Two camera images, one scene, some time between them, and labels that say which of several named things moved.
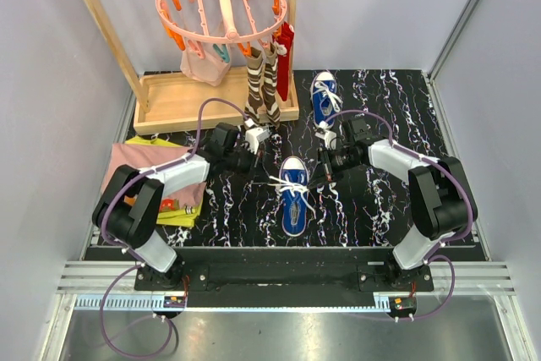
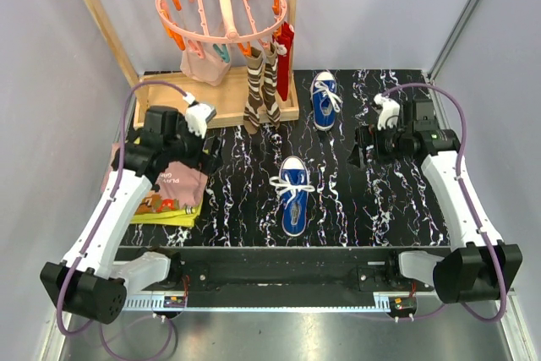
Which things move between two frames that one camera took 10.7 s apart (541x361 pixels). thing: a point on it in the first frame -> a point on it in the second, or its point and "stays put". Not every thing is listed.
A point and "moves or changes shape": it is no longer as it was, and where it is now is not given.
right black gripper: [329, 172] -> [368, 135]
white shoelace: [293, 188] moves or changes shape
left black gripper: [251, 160] -> [210, 161]
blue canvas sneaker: [293, 195] stays put
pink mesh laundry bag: [211, 69] stays put
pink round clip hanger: [218, 6] stays put
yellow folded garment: [176, 216] stays put
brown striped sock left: [255, 73] stays put
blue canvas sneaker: [325, 100] stays put
